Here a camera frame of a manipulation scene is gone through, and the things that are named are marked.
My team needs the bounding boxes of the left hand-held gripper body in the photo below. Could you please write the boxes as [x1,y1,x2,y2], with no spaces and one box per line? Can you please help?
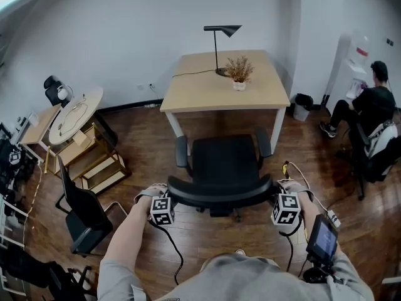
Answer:
[134,183,177,227]

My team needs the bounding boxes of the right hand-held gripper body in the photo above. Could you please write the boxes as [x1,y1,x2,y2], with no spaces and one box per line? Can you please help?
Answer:
[270,179,315,226]

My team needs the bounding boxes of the black office chair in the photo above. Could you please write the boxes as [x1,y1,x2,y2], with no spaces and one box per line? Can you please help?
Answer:
[167,127,274,223]

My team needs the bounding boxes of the person's right forearm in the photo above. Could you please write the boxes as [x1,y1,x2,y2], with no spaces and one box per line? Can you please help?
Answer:
[297,199,323,256]

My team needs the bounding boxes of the person's left forearm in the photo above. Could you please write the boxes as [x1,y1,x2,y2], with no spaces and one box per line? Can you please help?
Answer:
[105,195,152,274]

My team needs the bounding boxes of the black visitor chair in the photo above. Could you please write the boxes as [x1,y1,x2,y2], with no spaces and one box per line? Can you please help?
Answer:
[55,155,129,258]

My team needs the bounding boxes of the white jacket on chair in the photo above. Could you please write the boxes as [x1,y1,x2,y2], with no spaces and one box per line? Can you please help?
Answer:
[363,120,398,160]

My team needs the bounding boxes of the wooden desk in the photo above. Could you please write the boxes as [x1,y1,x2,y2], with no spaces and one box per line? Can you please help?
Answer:
[159,49,291,157]

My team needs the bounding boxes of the black high-back chair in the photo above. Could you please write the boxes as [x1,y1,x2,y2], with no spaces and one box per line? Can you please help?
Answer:
[43,75,70,108]

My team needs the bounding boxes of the black desk lamp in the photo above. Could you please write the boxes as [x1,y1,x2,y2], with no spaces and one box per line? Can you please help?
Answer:
[203,24,243,77]

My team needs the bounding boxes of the white power strip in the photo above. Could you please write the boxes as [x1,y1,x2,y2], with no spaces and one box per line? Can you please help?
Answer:
[325,209,342,227]

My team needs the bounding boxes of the person's grey shirt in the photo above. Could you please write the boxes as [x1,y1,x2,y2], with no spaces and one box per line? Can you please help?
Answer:
[96,251,375,301]

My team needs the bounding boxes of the gold metal shelf rack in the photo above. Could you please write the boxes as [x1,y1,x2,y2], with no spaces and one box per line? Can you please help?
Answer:
[44,122,133,196]

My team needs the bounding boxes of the grey bin with black bag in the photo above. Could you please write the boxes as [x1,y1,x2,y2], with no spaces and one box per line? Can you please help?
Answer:
[293,93,315,122]

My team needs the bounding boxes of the round light wooden table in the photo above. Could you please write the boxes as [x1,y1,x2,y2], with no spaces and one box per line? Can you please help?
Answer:
[48,85,105,147]

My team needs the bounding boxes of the dried plant in white pot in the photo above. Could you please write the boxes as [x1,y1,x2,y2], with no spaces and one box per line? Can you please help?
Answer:
[224,56,255,92]

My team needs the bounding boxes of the small square wooden table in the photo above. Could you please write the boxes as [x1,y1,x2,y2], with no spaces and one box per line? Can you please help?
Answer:
[19,104,62,164]

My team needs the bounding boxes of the white headphones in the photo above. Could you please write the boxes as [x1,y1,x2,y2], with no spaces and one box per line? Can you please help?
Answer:
[56,85,75,102]

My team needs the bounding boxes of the white water dispenser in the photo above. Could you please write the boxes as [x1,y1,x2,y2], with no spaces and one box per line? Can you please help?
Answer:
[340,29,372,100]

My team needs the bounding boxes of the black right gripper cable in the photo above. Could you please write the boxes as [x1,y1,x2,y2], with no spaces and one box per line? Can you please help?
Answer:
[278,221,303,273]

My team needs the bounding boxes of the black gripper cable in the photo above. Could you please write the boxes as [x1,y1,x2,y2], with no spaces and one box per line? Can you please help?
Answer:
[278,221,303,273]
[148,219,184,287]

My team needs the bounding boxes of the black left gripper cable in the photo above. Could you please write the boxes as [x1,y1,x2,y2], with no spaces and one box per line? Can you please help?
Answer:
[148,219,184,287]

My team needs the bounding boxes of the yellow cable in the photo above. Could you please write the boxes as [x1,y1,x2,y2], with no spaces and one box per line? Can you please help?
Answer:
[21,163,43,231]

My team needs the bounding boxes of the black lamp cable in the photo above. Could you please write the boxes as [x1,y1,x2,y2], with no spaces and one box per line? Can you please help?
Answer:
[171,69,217,80]

